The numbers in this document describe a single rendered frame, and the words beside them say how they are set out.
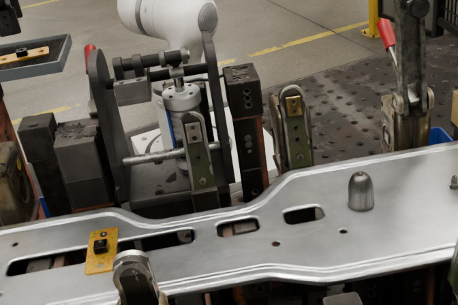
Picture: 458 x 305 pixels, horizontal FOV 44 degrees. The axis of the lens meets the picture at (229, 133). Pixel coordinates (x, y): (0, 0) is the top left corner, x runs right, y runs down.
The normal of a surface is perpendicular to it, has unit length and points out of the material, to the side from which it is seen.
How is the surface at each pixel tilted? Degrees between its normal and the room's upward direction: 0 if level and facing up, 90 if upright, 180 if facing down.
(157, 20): 82
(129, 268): 71
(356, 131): 0
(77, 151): 90
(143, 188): 0
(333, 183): 0
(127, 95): 90
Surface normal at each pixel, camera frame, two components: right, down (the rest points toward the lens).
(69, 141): -0.13, -0.86
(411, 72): 0.10, 0.33
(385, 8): -0.92, 0.29
